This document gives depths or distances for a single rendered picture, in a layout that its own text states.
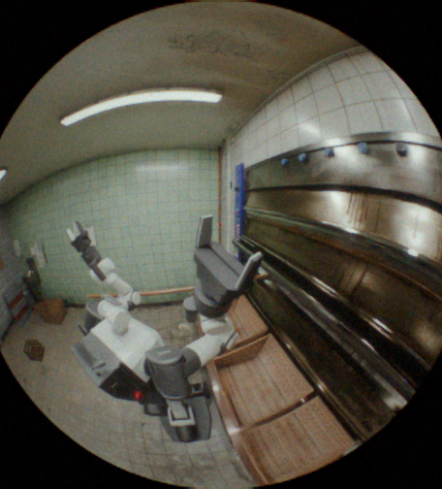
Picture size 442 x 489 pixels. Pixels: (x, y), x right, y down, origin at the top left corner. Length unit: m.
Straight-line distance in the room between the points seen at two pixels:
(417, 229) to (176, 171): 2.25
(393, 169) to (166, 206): 2.17
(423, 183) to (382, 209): 0.20
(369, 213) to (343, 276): 0.27
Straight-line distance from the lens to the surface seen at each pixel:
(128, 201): 2.23
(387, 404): 0.94
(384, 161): 0.65
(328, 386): 1.01
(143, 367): 0.52
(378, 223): 0.60
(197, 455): 1.84
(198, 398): 1.68
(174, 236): 2.16
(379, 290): 0.65
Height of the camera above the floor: 1.79
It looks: 18 degrees down
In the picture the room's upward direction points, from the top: straight up
